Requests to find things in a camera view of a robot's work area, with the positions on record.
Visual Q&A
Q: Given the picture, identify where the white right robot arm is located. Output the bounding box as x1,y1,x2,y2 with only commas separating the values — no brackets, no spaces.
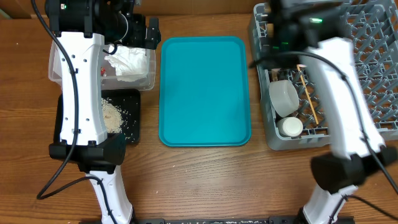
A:
253,1,397,223

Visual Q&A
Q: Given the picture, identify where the wooden chopstick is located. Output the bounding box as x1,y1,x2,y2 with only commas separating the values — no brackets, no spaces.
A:
296,64,319,125

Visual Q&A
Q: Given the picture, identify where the teal plastic tray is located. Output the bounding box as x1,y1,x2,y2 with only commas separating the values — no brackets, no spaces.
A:
159,36,252,147

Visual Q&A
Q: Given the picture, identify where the white plastic cup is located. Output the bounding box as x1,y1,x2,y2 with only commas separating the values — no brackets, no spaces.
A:
276,117,303,138

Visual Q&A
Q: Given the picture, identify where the cooked white rice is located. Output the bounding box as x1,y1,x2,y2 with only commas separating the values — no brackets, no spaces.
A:
101,98,139,143

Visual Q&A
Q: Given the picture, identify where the grey dishwasher rack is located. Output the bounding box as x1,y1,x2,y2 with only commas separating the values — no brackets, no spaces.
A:
257,0,397,151

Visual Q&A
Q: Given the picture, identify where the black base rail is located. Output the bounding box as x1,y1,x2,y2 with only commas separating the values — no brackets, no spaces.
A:
138,216,295,224

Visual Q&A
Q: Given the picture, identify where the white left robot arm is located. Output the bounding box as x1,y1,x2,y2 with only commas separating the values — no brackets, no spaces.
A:
42,0,161,223

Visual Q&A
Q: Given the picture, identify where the black waste tray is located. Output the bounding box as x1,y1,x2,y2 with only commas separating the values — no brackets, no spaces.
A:
49,89,141,149

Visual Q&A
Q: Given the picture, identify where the grey bowl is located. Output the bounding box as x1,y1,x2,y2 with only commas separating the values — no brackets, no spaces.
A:
269,80,299,118

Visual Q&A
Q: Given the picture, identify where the white tissue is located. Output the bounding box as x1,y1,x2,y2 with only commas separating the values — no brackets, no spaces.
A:
104,45,150,82

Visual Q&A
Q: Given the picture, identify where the clear plastic waste bin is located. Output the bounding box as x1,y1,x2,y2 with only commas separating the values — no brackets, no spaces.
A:
49,33,156,95

